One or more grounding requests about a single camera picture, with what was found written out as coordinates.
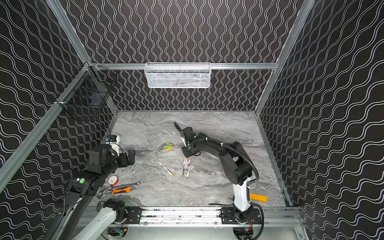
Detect white pen green end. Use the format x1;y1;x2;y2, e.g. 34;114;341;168
181;158;187;178

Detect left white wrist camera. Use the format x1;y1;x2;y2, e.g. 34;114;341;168
106;135;120;148

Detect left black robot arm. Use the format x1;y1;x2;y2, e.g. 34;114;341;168
44;144;136;240

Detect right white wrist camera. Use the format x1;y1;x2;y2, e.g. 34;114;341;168
181;127;194;147

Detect white wire mesh basket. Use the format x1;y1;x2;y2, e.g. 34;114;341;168
144;62;212;89

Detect black wire mesh basket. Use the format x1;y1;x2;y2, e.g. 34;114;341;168
59;66;117;122

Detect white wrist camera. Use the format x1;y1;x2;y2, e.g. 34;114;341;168
181;127;194;147
106;135;120;148

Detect red white tape roll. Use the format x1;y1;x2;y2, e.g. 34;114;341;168
108;175;119;186

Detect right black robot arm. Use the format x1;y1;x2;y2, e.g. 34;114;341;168
175;123;260;223

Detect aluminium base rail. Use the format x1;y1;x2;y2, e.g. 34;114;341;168
124;206;303;228

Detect silver wrench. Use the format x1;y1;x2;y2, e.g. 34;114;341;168
104;182;141;191

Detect yellow block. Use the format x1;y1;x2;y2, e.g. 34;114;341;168
250;194;268;203

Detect white pen yellow end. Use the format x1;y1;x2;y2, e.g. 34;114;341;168
159;161;174;176

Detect orange handled pliers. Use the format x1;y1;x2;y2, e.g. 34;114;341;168
98;186;135;199

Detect white pen magenta end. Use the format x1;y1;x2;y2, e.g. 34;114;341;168
186;158;191;179

